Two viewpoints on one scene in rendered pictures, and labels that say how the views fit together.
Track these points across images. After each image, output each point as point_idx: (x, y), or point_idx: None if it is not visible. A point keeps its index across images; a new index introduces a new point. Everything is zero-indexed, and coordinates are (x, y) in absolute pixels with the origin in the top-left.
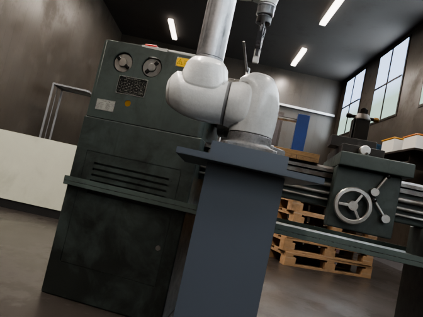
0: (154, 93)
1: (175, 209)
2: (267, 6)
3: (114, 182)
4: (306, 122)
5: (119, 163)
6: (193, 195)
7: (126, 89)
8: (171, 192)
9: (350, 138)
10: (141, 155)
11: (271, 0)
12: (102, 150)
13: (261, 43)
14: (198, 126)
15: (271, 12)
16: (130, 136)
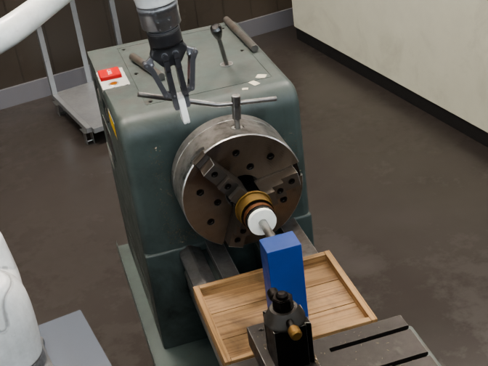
0: (117, 160)
1: (149, 349)
2: (140, 18)
3: (139, 271)
4: (266, 263)
5: (133, 248)
6: (194, 326)
7: (109, 141)
8: (155, 319)
9: (258, 353)
10: (136, 247)
11: (139, 4)
12: (125, 221)
13: (179, 80)
14: (140, 237)
15: (150, 28)
16: (127, 215)
